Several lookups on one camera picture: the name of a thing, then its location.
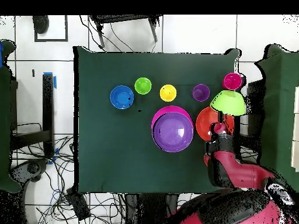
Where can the pink cup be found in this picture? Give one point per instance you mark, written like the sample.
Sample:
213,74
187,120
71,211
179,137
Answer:
232,81

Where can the green cloth side table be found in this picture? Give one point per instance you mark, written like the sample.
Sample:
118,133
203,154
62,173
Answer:
280,116
4,116

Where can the yellow cup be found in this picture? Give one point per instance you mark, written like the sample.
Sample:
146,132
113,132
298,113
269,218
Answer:
168,93

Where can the purple bowl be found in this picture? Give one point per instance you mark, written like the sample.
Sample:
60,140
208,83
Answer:
172,133

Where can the black power box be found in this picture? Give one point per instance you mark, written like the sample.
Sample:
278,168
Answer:
78,205

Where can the blue tape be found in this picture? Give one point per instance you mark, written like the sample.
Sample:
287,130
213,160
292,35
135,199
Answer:
55,81

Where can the dark green tablecloth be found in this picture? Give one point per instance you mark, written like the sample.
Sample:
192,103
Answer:
140,65

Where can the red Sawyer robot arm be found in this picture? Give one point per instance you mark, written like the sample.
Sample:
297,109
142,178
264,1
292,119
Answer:
233,168

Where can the green cup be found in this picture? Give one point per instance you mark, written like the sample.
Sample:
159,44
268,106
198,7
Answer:
143,85

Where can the large pink bowl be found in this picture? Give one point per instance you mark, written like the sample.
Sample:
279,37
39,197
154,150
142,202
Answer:
168,109

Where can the purple cup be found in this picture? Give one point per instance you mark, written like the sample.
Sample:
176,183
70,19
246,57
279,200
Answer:
201,92

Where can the black stool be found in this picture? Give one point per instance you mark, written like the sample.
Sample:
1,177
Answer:
121,18

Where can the large orange bowl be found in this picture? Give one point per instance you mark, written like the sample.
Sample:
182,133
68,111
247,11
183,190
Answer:
203,123

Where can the black metal post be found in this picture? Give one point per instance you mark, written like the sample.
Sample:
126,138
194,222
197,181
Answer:
237,140

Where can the black metal frame beam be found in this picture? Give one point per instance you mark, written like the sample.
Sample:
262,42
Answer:
48,105

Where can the blue bowl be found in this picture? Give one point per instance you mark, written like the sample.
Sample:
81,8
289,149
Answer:
122,97

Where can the green bowl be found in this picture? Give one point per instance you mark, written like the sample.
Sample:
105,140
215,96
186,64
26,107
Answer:
229,105

